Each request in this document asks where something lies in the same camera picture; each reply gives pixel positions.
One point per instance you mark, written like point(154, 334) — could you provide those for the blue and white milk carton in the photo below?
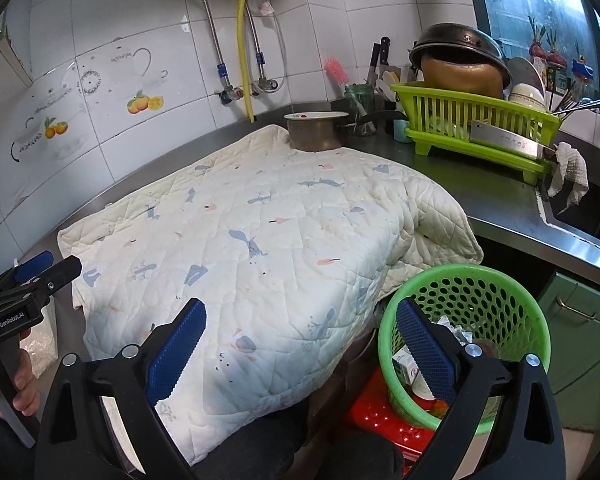
point(405, 365)

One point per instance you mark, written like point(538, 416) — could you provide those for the brown bowl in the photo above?
point(460, 77)

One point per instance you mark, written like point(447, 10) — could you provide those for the red plastic stool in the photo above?
point(375, 410)

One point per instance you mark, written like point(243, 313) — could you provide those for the green perforated plastic basket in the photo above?
point(480, 285)

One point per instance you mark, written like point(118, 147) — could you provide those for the bundle of metal utensils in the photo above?
point(577, 102)

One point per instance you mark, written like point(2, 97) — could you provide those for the steel sink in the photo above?
point(585, 220)

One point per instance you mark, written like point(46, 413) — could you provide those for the white quilted printed mat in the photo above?
point(255, 285)

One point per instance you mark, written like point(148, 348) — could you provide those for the white rice paddle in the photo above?
point(390, 80)

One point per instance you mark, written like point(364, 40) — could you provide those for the pink brush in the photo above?
point(336, 71)

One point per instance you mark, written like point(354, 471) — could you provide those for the metal valve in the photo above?
point(267, 84)

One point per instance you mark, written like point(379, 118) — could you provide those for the white plate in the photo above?
point(315, 115)

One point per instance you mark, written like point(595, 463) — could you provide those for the dark metal wok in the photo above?
point(455, 40)

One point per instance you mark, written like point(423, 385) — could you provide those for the person's left hand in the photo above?
point(25, 390)

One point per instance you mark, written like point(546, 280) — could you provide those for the green plastic dish rack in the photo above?
point(480, 110)

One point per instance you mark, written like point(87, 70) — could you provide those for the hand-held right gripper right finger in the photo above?
point(427, 355)

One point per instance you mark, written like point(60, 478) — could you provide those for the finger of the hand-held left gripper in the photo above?
point(32, 266)
point(60, 272)

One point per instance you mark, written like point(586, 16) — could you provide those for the green cabinet door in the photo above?
point(585, 340)

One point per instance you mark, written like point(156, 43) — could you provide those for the green glass jar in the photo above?
point(360, 105)

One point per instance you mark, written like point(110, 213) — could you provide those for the white rag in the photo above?
point(570, 165)

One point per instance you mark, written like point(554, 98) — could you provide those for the grey plate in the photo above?
point(522, 70)

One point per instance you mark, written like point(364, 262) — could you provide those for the light teal cup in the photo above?
point(400, 132)

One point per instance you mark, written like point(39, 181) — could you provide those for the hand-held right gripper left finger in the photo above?
point(175, 355)

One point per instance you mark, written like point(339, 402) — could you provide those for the clear plastic bag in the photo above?
point(40, 345)

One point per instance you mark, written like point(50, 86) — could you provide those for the steel cleaver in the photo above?
point(505, 140)

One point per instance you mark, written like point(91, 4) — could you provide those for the white ceramic bowl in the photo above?
point(527, 95)

